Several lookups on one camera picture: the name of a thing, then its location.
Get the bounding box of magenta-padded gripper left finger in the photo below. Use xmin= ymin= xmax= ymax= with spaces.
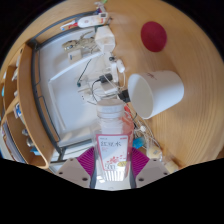
xmin=57 ymin=147 xmax=98 ymax=190

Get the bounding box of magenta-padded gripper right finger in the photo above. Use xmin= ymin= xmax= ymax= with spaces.
xmin=128 ymin=147 xmax=171 ymax=189

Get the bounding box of pink drink bottle white cap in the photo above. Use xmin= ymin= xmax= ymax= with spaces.
xmin=89 ymin=98 xmax=135 ymax=183

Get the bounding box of blue tube white cap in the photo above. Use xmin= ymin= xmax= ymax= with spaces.
xmin=132 ymin=137 xmax=146 ymax=149

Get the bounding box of white cup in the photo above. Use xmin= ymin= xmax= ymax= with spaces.
xmin=127 ymin=69 xmax=185 ymax=120

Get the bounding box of small black charger block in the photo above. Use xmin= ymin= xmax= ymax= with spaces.
xmin=117 ymin=89 xmax=131 ymax=104

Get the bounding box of small white earbud case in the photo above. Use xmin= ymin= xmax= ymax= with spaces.
xmin=116 ymin=59 xmax=126 ymax=74

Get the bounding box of wooden figurine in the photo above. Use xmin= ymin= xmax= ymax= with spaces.
xmin=61 ymin=35 xmax=98 ymax=53

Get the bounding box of flat round red coaster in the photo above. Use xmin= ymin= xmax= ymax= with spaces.
xmin=140 ymin=21 xmax=168 ymax=53

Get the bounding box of white tissue pack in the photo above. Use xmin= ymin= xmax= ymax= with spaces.
xmin=94 ymin=25 xmax=116 ymax=53

